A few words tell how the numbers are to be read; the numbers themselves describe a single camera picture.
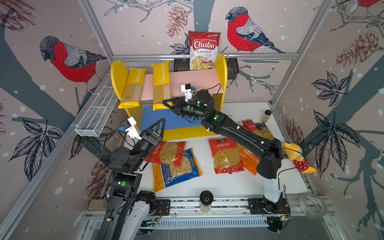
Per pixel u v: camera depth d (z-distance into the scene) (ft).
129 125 1.70
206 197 2.19
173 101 2.11
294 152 2.81
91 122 2.34
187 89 2.12
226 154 2.82
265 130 3.30
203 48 2.73
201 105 1.80
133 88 2.30
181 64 2.95
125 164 1.39
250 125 3.40
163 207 2.39
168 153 2.87
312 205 2.45
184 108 2.00
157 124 1.73
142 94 2.31
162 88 2.21
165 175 2.62
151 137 1.67
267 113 3.40
